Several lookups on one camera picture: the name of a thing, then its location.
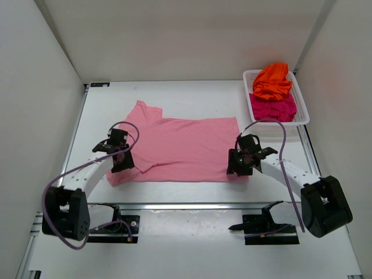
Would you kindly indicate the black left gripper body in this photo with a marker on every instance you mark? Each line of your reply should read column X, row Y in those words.
column 122, row 162

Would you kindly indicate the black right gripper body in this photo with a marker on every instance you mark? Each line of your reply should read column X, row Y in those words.
column 236, row 165

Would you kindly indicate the light pink t-shirt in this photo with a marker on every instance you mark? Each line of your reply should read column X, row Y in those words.
column 178, row 150

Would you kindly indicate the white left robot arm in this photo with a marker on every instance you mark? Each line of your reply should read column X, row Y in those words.
column 66, row 209

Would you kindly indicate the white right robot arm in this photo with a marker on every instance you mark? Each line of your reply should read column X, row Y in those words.
column 324, row 207

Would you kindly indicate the magenta t-shirt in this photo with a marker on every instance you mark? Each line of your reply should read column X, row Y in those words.
column 283, row 110

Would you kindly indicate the dark label sticker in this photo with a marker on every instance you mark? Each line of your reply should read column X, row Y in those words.
column 105, row 84

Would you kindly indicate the white perforated plastic basket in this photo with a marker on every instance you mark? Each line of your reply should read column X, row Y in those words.
column 302, row 116

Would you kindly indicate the orange t-shirt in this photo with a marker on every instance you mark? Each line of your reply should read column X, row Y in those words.
column 271, row 84

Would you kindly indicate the aluminium table edge rail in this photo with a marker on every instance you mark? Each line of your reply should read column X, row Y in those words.
column 191, row 206

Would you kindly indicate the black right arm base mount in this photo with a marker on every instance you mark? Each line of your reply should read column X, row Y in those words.
column 273, row 226

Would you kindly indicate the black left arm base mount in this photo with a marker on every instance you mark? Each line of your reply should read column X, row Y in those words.
column 112, row 225

